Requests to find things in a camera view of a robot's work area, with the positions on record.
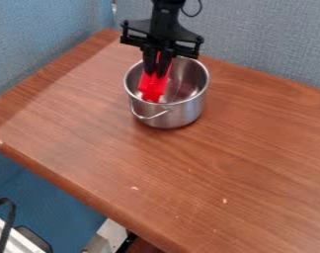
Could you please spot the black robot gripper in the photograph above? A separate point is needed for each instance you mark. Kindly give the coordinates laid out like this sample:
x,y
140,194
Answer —
x,y
183,43

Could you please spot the red plastic block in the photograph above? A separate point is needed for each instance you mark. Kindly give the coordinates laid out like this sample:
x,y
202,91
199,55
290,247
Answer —
x,y
151,86

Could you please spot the white table base bracket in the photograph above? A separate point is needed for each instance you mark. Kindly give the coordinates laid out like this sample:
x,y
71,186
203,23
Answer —
x,y
107,239

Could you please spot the white ribbed appliance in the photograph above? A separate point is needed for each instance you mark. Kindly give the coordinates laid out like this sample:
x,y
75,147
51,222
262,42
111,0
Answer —
x,y
24,241

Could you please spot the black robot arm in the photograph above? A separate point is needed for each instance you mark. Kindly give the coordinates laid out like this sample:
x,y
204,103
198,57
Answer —
x,y
164,14

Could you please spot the metal pot with handle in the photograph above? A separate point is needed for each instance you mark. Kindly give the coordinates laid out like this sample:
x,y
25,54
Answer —
x,y
182,101

